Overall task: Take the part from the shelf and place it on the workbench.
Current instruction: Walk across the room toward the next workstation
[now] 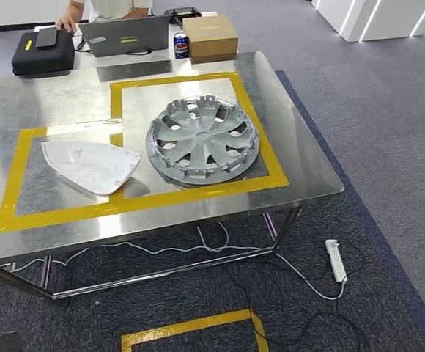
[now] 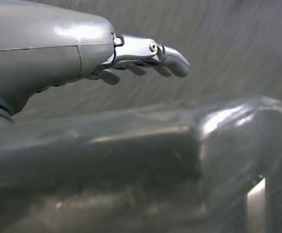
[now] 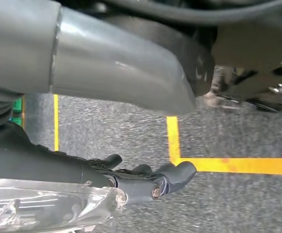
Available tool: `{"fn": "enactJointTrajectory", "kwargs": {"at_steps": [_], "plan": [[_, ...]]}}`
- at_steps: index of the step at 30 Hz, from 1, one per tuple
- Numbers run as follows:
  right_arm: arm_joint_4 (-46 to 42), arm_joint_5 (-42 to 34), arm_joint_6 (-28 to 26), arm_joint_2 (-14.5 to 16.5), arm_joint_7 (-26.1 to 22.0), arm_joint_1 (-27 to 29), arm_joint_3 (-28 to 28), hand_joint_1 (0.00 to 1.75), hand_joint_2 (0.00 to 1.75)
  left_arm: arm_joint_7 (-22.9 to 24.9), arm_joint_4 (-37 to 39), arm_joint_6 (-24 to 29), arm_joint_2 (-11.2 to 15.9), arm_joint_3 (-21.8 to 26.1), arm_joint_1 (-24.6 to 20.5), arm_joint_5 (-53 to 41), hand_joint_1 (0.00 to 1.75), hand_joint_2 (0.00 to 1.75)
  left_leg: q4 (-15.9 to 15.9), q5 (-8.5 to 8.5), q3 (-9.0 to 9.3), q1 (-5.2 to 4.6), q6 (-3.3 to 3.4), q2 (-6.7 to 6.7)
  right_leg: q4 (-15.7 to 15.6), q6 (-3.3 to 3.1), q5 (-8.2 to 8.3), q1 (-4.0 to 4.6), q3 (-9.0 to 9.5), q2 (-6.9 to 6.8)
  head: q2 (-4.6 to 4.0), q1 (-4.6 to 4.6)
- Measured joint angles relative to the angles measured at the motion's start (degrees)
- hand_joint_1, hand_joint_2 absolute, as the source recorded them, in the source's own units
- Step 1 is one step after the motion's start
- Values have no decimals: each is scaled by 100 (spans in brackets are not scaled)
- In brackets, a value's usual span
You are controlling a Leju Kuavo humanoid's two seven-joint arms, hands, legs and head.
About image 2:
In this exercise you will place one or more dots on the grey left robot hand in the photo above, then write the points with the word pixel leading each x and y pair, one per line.
pixel 46 48

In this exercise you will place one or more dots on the steel top workbench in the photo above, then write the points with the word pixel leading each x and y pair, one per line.
pixel 255 209

